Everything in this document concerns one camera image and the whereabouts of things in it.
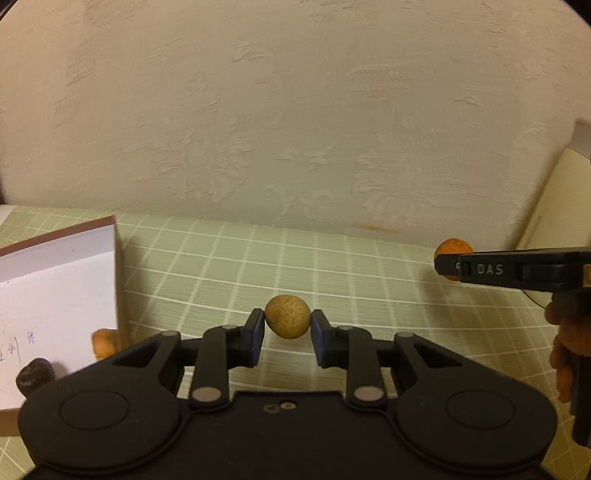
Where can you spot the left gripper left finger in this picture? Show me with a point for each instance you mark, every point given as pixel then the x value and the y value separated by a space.
pixel 220 350

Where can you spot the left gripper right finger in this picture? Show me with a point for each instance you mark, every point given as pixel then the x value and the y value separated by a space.
pixel 351 349

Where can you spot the tan round longan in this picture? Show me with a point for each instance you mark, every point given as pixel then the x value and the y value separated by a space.
pixel 288 316

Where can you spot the orange dried fruit piece back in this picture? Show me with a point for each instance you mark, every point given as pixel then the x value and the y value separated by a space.
pixel 105 343

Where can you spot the dark wrinkled fruit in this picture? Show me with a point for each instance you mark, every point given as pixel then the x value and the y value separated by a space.
pixel 34 375

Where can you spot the person right hand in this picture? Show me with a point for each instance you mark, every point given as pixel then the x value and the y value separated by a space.
pixel 573 338

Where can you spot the brown white cardboard tray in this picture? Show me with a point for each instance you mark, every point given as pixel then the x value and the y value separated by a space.
pixel 56 290

